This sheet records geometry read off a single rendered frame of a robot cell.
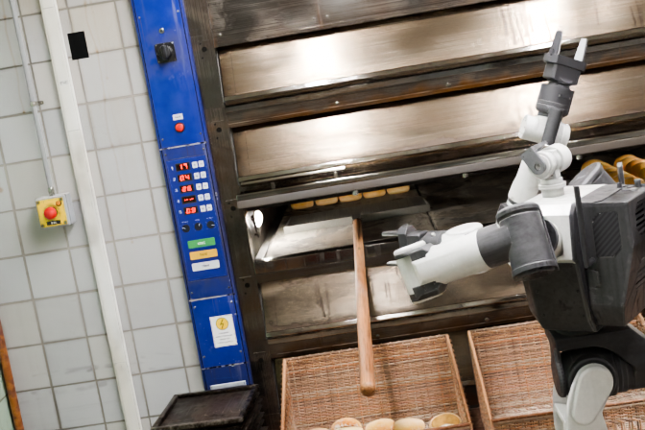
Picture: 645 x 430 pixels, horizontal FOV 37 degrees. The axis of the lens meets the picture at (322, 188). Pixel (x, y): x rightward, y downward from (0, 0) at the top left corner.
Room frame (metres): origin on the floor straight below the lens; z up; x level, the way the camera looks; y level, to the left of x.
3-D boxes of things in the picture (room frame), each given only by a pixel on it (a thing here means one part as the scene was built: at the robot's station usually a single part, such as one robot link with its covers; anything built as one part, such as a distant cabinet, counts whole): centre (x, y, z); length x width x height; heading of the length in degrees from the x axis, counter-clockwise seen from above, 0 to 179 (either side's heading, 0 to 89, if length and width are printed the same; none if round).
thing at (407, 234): (2.45, -0.24, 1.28); 0.12 x 0.10 x 0.13; 52
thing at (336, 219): (3.70, -0.12, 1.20); 0.55 x 0.36 x 0.03; 87
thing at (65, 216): (3.10, 0.87, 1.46); 0.10 x 0.07 x 0.10; 87
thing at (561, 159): (2.21, -0.53, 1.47); 0.10 x 0.07 x 0.09; 142
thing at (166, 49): (3.06, 0.42, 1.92); 0.06 x 0.04 x 0.11; 87
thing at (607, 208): (2.16, -0.57, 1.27); 0.34 x 0.30 x 0.36; 142
